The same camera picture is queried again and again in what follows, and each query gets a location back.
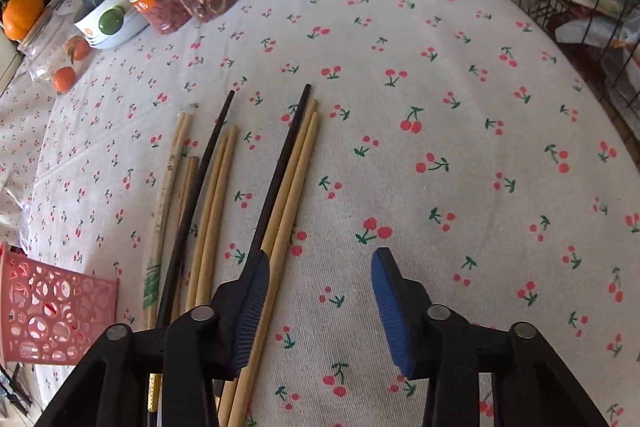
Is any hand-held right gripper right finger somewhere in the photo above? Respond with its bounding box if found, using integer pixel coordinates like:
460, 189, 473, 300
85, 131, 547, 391
371, 248, 608, 427

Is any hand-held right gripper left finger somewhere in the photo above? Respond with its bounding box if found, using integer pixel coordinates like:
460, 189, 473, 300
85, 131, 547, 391
35, 252, 271, 427

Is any bamboo chopstick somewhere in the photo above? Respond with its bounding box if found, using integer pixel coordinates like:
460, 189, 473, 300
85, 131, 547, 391
185, 134, 231, 310
227, 111, 321, 427
195, 124, 240, 305
217, 99, 320, 427

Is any black chopstick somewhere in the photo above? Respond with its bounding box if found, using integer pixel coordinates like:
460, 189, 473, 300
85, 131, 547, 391
145, 90, 237, 427
250, 84, 313, 260

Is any brown chopstick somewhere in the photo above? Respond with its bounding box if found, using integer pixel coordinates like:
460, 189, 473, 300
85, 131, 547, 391
165, 157, 191, 308
172, 156, 200, 318

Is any pink perforated plastic basket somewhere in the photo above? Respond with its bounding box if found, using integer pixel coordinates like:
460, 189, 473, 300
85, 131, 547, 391
0, 241, 118, 365

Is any cherry print tablecloth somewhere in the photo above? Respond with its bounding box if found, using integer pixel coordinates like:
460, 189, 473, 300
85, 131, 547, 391
0, 0, 640, 427

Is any pale printed chopstick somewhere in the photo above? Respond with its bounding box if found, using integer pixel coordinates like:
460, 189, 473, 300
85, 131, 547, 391
141, 113, 187, 330
147, 111, 193, 308

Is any white printed bowl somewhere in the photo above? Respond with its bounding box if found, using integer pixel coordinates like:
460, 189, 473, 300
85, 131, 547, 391
74, 0, 151, 46
87, 24, 151, 51

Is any small tangerine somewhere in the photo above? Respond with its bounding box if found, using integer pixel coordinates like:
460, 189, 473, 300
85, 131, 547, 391
65, 34, 93, 62
52, 67, 77, 94

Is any glass jar with wooden lid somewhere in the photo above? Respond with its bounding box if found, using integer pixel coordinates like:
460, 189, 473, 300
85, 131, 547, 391
17, 4, 93, 95

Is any clear plastic packet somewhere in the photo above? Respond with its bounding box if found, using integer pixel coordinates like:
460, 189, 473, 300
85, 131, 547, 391
552, 17, 640, 58

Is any large orange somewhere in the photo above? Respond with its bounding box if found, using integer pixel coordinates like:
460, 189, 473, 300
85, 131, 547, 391
2, 0, 46, 42

